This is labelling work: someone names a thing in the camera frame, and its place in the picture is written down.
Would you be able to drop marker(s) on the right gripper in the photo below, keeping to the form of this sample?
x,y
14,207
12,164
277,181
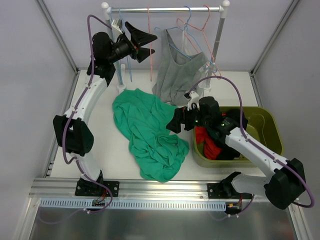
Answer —
x,y
186,118

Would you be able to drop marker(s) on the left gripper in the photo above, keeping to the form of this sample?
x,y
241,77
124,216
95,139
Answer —
x,y
133,47

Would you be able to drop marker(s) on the green tank top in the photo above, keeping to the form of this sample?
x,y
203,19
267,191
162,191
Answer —
x,y
142,118

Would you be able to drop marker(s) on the pink hanger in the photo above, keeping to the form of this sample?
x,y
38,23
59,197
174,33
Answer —
x,y
150,45
210,64

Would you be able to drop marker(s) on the red tank top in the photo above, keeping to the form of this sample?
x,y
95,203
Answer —
x,y
210,150

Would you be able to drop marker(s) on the black tank top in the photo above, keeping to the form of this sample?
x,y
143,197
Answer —
x,y
228,153

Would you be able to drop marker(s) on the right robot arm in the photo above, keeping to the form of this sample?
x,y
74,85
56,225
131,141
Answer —
x,y
283,181

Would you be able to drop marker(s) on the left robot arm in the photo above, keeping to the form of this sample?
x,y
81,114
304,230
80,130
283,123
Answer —
x,y
71,129

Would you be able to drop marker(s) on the grey tank top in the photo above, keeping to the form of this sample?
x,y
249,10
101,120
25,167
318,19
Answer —
x,y
177,72

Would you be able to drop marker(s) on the olive green plastic basket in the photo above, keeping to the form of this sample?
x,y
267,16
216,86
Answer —
x,y
261,126

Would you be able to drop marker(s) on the white clothes rack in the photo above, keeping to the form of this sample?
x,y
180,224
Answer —
x,y
222,10

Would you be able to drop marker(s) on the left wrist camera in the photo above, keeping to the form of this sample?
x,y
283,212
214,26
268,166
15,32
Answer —
x,y
117,26

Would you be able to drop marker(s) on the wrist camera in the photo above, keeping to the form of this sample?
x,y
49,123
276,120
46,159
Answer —
x,y
117,26
193,98

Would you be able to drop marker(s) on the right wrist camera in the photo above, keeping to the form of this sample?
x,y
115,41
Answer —
x,y
193,98

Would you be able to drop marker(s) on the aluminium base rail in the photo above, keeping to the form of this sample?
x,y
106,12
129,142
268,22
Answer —
x,y
128,189

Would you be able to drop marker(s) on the white slotted cable duct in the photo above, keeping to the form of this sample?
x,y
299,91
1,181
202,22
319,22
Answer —
x,y
130,204

